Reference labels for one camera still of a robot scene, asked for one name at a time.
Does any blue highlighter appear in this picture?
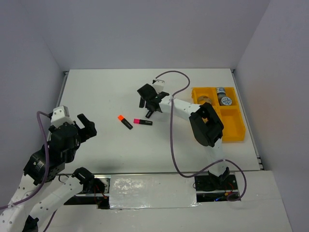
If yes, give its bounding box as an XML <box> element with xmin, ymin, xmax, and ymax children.
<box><xmin>145</xmin><ymin>110</ymin><xmax>154</xmax><ymax>119</ymax></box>

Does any pink highlighter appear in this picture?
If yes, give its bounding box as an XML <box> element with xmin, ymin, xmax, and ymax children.
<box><xmin>133</xmin><ymin>118</ymin><xmax>153</xmax><ymax>126</ymax></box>

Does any clear tape roll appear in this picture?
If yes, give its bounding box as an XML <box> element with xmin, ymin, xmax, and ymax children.
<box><xmin>197</xmin><ymin>95</ymin><xmax>212</xmax><ymax>105</ymax></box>

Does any blue paint jar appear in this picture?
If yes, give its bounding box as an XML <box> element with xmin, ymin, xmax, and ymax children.
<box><xmin>219</xmin><ymin>96</ymin><xmax>233</xmax><ymax>106</ymax></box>
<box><xmin>216</xmin><ymin>87</ymin><xmax>226</xmax><ymax>98</ymax></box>

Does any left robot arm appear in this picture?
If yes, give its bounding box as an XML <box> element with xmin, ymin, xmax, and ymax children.
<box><xmin>0</xmin><ymin>111</ymin><xmax>97</xmax><ymax>232</ymax></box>

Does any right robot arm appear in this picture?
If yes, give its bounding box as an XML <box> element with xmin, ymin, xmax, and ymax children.
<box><xmin>137</xmin><ymin>84</ymin><xmax>230</xmax><ymax>189</ymax></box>

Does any orange highlighter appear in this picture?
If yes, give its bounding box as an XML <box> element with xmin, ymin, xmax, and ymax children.
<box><xmin>118</xmin><ymin>115</ymin><xmax>133</xmax><ymax>130</ymax></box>

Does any yellow compartment bin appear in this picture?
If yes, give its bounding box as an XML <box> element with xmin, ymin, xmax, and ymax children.
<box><xmin>192</xmin><ymin>87</ymin><xmax>246</xmax><ymax>143</ymax></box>

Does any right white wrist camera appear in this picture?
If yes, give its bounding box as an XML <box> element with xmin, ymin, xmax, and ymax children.
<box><xmin>152</xmin><ymin>79</ymin><xmax>165</xmax><ymax>94</ymax></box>

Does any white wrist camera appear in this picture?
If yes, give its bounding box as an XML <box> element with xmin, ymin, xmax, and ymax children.
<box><xmin>152</xmin><ymin>79</ymin><xmax>165</xmax><ymax>94</ymax></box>
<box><xmin>51</xmin><ymin>105</ymin><xmax>73</xmax><ymax>128</ymax></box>

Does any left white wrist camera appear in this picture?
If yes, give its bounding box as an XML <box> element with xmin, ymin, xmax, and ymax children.
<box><xmin>51</xmin><ymin>105</ymin><xmax>73</xmax><ymax>128</ymax></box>

